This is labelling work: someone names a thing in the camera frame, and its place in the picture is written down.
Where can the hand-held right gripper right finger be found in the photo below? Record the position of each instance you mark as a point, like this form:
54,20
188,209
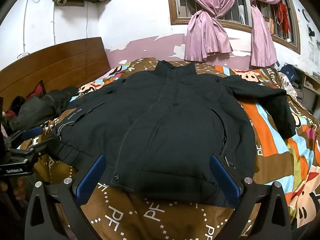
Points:
225,180

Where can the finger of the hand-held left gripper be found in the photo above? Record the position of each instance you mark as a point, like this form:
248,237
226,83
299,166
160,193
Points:
47,143
31,132

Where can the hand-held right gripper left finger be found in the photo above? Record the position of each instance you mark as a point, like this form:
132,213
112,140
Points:
91,177

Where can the black jacket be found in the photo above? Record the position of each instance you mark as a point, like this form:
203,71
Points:
162,130

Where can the pile of dark clothes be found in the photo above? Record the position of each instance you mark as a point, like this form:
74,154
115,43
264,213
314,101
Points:
37,107

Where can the person's left hand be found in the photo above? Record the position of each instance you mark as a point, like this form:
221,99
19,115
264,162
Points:
18,186

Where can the wooden headboard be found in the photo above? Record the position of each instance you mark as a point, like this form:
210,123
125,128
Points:
50,67

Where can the cartoon printed bed sheet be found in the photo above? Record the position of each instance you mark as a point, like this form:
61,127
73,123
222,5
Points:
155,217

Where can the floral cloth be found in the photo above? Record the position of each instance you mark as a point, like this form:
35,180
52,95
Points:
287,86

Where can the dark blue cap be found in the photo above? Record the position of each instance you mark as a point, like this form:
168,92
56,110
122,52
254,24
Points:
288,73

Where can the wooden shelf unit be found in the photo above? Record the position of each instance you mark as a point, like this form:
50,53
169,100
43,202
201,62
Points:
310,87

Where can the pink curtain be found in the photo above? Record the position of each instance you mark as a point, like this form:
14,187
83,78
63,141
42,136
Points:
207,22
262,30

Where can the red hanging cloth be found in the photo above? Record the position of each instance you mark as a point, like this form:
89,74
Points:
283,15

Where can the wooden barred window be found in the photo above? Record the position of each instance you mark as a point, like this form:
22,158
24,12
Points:
180,7

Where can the white wall socket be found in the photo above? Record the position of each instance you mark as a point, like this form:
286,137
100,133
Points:
24,54

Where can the round wall clock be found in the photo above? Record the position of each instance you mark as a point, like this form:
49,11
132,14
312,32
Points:
306,14

